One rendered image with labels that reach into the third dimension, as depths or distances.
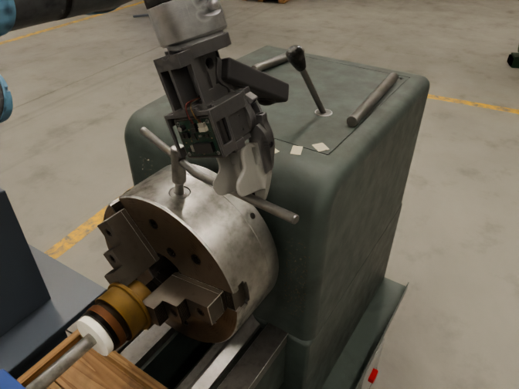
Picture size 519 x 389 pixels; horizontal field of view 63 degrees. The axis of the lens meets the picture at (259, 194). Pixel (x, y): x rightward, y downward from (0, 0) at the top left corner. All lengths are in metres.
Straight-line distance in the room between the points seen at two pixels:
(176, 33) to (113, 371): 0.66
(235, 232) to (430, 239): 2.04
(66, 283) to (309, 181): 0.82
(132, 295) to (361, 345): 0.83
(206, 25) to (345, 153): 0.39
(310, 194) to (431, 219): 2.13
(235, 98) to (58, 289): 0.94
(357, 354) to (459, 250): 1.42
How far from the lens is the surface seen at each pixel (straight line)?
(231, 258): 0.66
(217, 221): 0.66
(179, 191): 0.67
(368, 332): 1.39
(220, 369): 0.91
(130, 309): 0.69
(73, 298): 1.25
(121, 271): 0.72
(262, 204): 0.51
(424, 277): 2.39
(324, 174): 0.70
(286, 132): 0.81
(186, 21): 0.45
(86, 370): 0.93
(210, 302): 0.67
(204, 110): 0.44
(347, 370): 1.30
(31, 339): 1.21
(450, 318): 2.25
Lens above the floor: 1.63
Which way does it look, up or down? 36 degrees down
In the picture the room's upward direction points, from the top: straight up
